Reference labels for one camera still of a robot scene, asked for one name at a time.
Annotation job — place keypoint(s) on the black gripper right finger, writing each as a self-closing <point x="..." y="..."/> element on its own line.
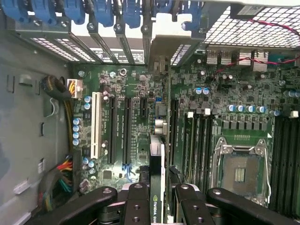
<point x="189" y="206"/>

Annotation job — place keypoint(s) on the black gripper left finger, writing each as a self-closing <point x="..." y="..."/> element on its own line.
<point x="137" y="206"/>

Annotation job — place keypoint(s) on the black RAM slot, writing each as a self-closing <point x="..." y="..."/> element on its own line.
<point x="276" y="164"/>
<point x="194" y="150"/>
<point x="286" y="164"/>
<point x="210" y="140"/>
<point x="185" y="150"/>
<point x="295" y="164"/>
<point x="202" y="150"/>

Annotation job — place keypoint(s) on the CPU socket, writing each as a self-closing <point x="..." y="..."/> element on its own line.
<point x="241" y="173"/>

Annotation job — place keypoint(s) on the green motherboard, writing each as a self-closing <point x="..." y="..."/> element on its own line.
<point x="136" y="131"/>

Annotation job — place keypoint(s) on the long black expansion slot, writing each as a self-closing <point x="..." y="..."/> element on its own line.
<point x="174" y="131"/>
<point x="127" y="131"/>
<point x="113" y="131"/>

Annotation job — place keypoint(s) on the white PCI slot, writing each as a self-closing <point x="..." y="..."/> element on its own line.
<point x="96" y="124"/>

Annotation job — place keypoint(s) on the short black expansion slot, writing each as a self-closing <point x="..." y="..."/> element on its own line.
<point x="144" y="107"/>

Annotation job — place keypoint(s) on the white power connector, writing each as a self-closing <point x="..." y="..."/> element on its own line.
<point x="75" y="89"/>

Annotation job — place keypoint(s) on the black open PC case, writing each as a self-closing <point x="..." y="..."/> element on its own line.
<point x="215" y="18"/>

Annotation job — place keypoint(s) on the blue slot clip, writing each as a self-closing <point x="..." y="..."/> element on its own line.
<point x="104" y="12"/>
<point x="44" y="11"/>
<point x="164" y="5"/>
<point x="193" y="14"/>
<point x="132" y="14"/>
<point x="75" y="11"/>
<point x="16" y="10"/>

